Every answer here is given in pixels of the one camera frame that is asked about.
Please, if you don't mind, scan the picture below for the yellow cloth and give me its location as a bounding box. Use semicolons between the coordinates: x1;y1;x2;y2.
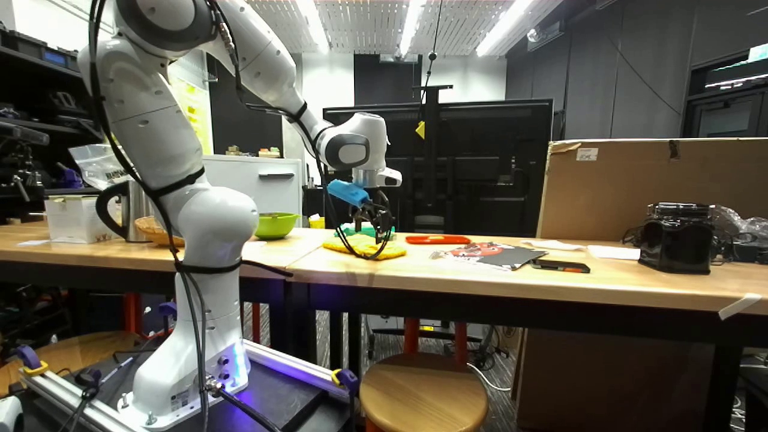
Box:
322;234;404;260

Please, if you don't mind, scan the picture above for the white cabinet box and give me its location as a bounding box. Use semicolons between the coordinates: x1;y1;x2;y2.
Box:
203;157;305;234

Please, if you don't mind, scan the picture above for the brown cardboard box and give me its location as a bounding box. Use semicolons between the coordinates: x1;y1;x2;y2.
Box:
535;138;768;241

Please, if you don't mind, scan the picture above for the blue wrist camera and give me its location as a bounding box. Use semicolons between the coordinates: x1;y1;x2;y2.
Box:
326;181;368;207

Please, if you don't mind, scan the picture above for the black phone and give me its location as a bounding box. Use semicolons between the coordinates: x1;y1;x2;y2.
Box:
533;260;589;274

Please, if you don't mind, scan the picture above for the large black monitor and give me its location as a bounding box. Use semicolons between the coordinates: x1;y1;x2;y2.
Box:
324;98;552;235

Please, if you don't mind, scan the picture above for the grey flat card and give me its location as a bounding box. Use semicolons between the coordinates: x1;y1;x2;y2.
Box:
481;247;539;272

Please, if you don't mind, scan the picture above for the green cloth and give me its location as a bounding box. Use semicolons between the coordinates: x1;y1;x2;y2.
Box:
336;222;379;238

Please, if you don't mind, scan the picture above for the wooden stool at left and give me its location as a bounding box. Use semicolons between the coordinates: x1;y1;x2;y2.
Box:
0;332;138;397

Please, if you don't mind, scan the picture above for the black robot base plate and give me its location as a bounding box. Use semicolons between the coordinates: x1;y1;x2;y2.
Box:
1;346;358;432

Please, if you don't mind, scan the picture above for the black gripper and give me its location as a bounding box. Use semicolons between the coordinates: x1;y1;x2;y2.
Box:
353;202;394;241

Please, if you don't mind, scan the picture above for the green bowl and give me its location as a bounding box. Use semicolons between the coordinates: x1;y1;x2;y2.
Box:
253;213;298;241

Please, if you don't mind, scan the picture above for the black camera device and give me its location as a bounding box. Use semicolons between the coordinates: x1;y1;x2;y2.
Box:
638;202;712;274

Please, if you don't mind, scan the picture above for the red flat tool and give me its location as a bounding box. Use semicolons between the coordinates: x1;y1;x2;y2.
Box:
404;234;472;244

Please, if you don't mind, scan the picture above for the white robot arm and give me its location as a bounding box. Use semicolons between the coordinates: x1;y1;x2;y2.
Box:
78;0;402;429

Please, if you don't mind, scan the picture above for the clear plastic container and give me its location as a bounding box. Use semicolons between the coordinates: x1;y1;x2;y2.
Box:
42;194;115;244

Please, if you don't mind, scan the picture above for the round wooden stool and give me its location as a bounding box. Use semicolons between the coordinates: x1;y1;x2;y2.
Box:
359;355;488;432

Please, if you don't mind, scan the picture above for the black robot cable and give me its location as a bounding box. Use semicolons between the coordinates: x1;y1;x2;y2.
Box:
83;0;298;432

